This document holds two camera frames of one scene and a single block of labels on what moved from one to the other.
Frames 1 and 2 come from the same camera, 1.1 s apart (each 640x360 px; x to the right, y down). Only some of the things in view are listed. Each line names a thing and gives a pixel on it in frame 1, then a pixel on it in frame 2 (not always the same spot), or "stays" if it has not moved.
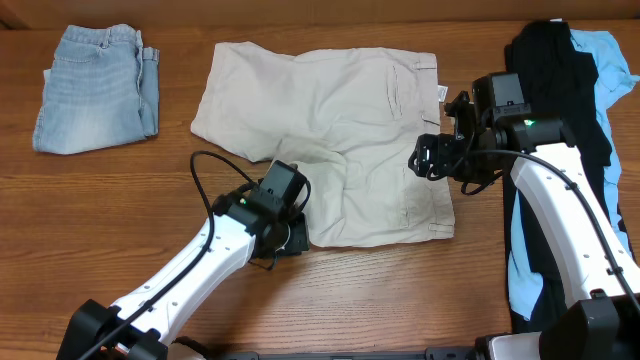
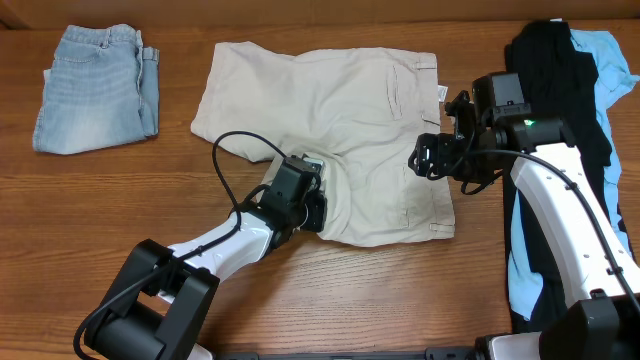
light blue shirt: x=525 y=278 stays
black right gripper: x=442 y=144 stays
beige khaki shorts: x=348 y=118 stays
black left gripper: x=298 y=239 to x=317 y=203
